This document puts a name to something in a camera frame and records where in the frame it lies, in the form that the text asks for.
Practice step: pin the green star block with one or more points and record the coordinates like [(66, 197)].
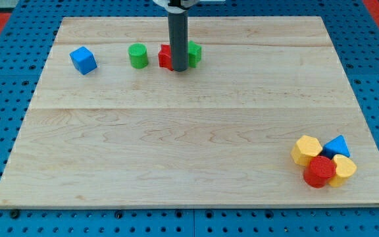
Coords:
[(195, 54)]

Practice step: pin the red star block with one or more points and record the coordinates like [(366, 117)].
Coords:
[(164, 57)]

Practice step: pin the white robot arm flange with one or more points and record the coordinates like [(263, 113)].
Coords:
[(181, 6)]

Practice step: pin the wooden board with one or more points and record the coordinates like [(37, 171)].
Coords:
[(215, 136)]

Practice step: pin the green cylinder block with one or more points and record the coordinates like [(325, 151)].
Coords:
[(137, 53)]

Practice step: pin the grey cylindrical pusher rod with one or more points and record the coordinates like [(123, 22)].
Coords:
[(178, 39)]

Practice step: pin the blue cube block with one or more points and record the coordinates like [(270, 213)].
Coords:
[(83, 60)]

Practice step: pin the yellow hexagon block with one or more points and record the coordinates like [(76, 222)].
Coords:
[(305, 149)]

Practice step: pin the red cylinder block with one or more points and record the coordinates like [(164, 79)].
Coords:
[(319, 171)]

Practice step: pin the blue triangle block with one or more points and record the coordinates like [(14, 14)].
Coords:
[(336, 146)]

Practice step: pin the yellow heart block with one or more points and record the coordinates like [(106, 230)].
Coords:
[(345, 169)]

